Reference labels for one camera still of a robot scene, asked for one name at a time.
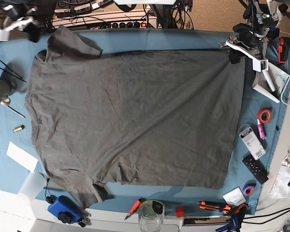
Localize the white paper slip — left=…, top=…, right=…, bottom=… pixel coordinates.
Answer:
left=6, top=142, right=38, bottom=172

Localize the purple tape roll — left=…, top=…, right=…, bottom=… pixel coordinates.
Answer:
left=242, top=184, right=256, bottom=197

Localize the black cable tie lower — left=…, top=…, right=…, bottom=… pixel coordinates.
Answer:
left=0, top=67, right=28, bottom=83

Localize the black cable tie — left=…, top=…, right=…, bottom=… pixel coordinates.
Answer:
left=0, top=67, right=28, bottom=83
left=0, top=59, right=23, bottom=80

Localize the white plastic bag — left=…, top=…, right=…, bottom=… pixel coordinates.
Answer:
left=270, top=166, right=290, bottom=199

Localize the white paper roll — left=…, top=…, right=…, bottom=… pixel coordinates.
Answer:
left=262, top=70, right=276, bottom=92

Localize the white power strip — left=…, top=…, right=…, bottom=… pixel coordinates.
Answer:
left=51, top=15, right=160, bottom=29

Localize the black cable tie upper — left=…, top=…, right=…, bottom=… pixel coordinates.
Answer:
left=0, top=59, right=23, bottom=80

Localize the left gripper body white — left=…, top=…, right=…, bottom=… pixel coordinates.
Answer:
left=218, top=23, right=271, bottom=73

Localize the red black clamp tool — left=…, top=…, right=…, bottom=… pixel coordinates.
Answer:
left=277, top=37, right=290, bottom=64

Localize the small white card box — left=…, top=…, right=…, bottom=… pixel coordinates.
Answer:
left=223, top=187, right=246, bottom=207

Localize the white cable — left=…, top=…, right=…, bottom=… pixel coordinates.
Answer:
left=279, top=30, right=290, bottom=105

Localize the dark grey T-shirt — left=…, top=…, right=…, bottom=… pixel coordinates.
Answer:
left=25, top=27, right=245, bottom=208

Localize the gold AA battery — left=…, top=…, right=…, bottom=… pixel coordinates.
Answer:
left=13, top=125, right=25, bottom=133

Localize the red tape roll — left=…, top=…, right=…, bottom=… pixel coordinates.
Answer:
left=257, top=108, right=272, bottom=124

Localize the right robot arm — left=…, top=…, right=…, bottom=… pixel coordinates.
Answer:
left=0, top=0, right=40, bottom=43

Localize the white blister pack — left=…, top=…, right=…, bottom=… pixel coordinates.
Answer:
left=238, top=124, right=266, bottom=160

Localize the black lanyard with clip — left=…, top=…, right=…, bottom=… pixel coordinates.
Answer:
left=44, top=178, right=54, bottom=204

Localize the black remote control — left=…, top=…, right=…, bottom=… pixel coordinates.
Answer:
left=242, top=154, right=268, bottom=185

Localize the printed white paper sheet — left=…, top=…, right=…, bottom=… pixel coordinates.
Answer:
left=252, top=63, right=289, bottom=103

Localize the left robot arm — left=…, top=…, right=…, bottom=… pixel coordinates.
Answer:
left=219, top=0, right=282, bottom=72

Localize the blue black spring clamp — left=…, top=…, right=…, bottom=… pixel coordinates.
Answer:
left=215, top=203, right=248, bottom=232

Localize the red handled screwdriver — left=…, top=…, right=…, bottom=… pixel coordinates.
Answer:
left=124, top=198, right=146, bottom=220

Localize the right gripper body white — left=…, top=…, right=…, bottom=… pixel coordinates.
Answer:
left=0, top=16, right=35, bottom=41

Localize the orange black utility knife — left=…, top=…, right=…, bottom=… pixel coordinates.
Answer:
left=197, top=201, right=231, bottom=214

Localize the translucent plastic cup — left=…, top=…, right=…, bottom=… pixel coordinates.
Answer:
left=17, top=172, right=46, bottom=205

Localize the blue box with knob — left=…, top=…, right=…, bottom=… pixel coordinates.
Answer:
left=47, top=195, right=84, bottom=224

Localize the small red cube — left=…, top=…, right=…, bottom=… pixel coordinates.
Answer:
left=175, top=206, right=185, bottom=218

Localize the clear drinking glass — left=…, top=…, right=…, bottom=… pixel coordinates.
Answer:
left=138, top=200, right=164, bottom=232

